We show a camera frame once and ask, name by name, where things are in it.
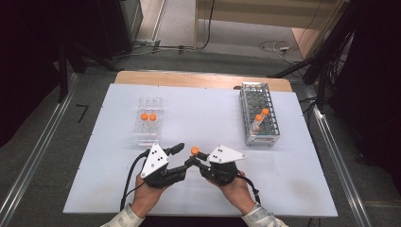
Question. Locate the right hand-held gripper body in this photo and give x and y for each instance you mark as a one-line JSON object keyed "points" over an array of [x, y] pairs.
{"points": [[222, 171]]}

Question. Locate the black metal stand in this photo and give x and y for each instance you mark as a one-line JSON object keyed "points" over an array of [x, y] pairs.
{"points": [[63, 75]]}

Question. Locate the clear acrylic tube rack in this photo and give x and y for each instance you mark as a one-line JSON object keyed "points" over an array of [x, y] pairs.
{"points": [[148, 135]]}

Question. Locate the black cabinet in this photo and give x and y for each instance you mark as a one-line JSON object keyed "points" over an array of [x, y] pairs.
{"points": [[116, 25]]}

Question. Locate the beige wooden cabinet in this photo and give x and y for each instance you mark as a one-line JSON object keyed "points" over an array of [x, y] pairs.
{"points": [[268, 15]]}

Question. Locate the person's left hand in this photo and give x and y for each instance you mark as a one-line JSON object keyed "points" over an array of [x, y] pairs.
{"points": [[146, 195]]}

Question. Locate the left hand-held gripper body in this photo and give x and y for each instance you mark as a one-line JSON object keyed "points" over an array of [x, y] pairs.
{"points": [[154, 164]]}

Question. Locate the metal floor rail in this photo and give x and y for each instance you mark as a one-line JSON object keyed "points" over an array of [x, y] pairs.
{"points": [[39, 143], [338, 157]]}

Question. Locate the person's right hand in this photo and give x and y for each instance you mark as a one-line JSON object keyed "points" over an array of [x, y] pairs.
{"points": [[236, 194]]}

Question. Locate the orange-capped test tube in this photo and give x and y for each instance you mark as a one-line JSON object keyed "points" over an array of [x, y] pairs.
{"points": [[195, 150], [265, 111], [258, 118]]}

